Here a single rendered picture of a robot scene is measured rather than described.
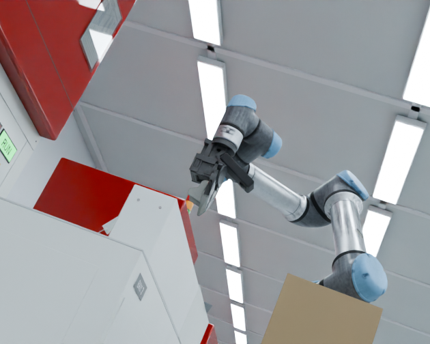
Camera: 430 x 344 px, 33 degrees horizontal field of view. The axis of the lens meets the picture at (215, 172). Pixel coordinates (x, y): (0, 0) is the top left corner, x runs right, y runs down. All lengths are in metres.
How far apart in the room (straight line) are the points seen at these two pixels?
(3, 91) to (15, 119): 0.12
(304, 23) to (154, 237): 2.52
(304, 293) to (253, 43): 2.47
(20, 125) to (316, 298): 0.95
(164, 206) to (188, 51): 3.01
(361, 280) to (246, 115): 0.53
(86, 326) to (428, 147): 3.32
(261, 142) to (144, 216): 0.65
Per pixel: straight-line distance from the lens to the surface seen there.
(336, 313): 1.79
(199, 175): 1.88
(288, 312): 1.78
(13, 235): 1.41
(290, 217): 2.27
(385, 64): 3.86
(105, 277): 1.33
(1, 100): 1.98
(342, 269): 1.94
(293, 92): 4.32
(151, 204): 1.44
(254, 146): 2.01
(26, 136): 2.15
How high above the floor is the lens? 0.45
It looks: 24 degrees up
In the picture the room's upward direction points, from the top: 24 degrees clockwise
